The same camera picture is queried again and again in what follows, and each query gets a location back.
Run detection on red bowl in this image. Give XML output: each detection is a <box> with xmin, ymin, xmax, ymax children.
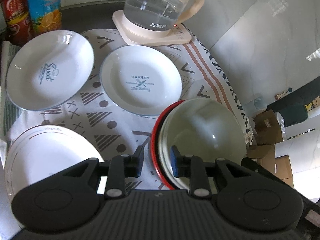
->
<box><xmin>150</xmin><ymin>100</ymin><xmax>184</xmax><ymax>190</ymax></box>

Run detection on large cream ceramic bowl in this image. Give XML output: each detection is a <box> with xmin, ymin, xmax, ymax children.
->
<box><xmin>156</xmin><ymin>98</ymin><xmax>246</xmax><ymax>189</ymax></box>

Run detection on white plate Bakery print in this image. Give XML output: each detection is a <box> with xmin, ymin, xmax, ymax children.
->
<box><xmin>100</xmin><ymin>45</ymin><xmax>182</xmax><ymax>116</ymax></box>

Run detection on white plate Sweet print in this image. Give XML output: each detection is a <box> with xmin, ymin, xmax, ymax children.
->
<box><xmin>5</xmin><ymin>30</ymin><xmax>94</xmax><ymax>111</ymax></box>

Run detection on black gripper DAS label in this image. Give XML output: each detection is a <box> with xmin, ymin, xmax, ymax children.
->
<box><xmin>241</xmin><ymin>156</ymin><xmax>320</xmax><ymax>240</ymax></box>

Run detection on white plate flower print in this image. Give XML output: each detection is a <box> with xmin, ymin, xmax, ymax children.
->
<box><xmin>4</xmin><ymin>125</ymin><xmax>104</xmax><ymax>202</ymax></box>

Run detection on cardboard boxes on floor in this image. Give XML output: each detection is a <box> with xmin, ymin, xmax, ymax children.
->
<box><xmin>247</xmin><ymin>110</ymin><xmax>294</xmax><ymax>187</ymax></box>

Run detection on clear plastic bottle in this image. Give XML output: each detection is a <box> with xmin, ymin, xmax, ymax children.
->
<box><xmin>243</xmin><ymin>96</ymin><xmax>267</xmax><ymax>116</ymax></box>

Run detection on dark green sofa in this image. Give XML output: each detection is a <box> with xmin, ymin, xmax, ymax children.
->
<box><xmin>267</xmin><ymin>77</ymin><xmax>320</xmax><ymax>127</ymax></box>

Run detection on cream kettle base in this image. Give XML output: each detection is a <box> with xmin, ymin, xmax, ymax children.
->
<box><xmin>112</xmin><ymin>10</ymin><xmax>191</xmax><ymax>47</ymax></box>

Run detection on glass electric kettle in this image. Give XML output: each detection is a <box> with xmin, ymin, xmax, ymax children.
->
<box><xmin>124</xmin><ymin>0</ymin><xmax>204</xmax><ymax>31</ymax></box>

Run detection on orange juice bottle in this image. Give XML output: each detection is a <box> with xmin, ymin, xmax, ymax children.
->
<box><xmin>27</xmin><ymin>0</ymin><xmax>62</xmax><ymax>36</ymax></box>

